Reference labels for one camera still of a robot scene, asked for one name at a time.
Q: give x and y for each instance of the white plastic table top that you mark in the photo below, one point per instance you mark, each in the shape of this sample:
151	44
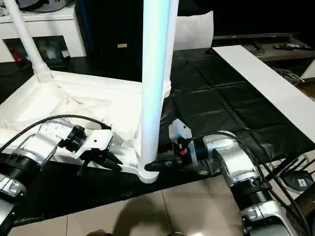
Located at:
86	98

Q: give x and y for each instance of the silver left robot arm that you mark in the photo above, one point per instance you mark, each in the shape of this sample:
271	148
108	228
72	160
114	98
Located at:
41	147

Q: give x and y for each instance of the black mat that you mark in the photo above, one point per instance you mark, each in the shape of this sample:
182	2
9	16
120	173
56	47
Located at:
221	98

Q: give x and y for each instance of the dark round object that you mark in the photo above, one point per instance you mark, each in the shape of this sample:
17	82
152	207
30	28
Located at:
176	233

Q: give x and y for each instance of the brown round object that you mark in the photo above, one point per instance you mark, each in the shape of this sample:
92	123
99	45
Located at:
98	233

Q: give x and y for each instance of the black thin rod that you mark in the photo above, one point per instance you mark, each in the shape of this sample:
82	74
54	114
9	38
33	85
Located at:
288	167

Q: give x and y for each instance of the small white jar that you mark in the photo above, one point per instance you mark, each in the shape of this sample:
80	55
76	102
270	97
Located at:
65	53

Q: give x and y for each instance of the white flat board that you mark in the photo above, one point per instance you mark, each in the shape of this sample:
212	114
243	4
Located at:
265	78

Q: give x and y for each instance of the small brass object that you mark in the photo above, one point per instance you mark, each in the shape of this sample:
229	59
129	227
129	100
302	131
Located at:
122	45

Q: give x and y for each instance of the black power adapter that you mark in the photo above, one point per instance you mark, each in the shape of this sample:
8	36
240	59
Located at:
297	182

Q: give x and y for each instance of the grey pillow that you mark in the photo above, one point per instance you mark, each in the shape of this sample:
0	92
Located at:
197	29

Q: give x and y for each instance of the black television stand foot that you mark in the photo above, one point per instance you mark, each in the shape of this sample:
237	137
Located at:
258	48

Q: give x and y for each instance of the red bottle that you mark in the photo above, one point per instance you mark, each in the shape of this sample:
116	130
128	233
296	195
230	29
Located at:
16	54

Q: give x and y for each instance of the black cabinet blue edge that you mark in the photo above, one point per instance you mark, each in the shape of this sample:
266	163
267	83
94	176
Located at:
110	24

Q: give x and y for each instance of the black bar pink mark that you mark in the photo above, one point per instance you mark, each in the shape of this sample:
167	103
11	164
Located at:
258	36

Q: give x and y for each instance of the white cabinet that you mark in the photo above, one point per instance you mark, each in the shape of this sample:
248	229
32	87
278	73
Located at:
49	24

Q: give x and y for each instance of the brown low sideboard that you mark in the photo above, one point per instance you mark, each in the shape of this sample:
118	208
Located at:
290	55

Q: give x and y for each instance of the white low drawer unit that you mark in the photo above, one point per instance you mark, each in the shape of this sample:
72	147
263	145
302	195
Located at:
310	70

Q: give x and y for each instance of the black remote control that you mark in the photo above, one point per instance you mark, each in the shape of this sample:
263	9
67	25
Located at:
292	46

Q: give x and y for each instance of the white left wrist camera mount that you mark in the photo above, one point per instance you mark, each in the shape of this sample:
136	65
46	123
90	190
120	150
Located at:
98	141

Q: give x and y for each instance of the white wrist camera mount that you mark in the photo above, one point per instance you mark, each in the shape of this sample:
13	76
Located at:
180	129
98	141

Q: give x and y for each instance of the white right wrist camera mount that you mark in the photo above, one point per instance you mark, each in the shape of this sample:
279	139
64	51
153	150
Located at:
180	129

